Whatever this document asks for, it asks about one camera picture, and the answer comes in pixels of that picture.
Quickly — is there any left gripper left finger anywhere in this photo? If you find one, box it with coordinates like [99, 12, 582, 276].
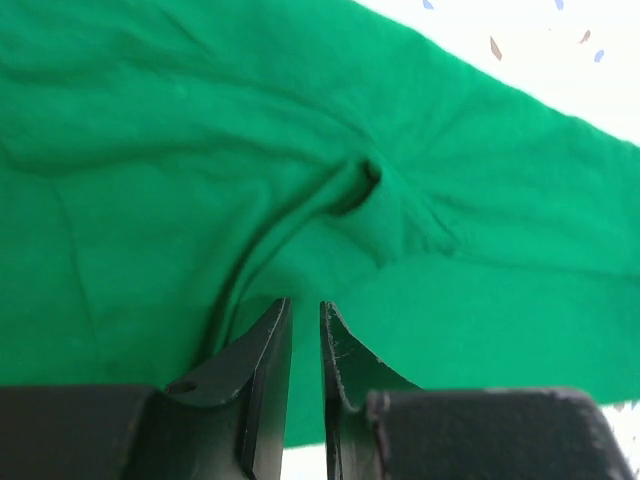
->
[1, 299, 292, 480]

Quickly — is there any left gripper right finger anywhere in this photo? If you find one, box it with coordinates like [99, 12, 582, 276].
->
[320, 302, 634, 480]

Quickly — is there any green t shirt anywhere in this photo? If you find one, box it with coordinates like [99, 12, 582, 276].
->
[1, 1, 639, 446]

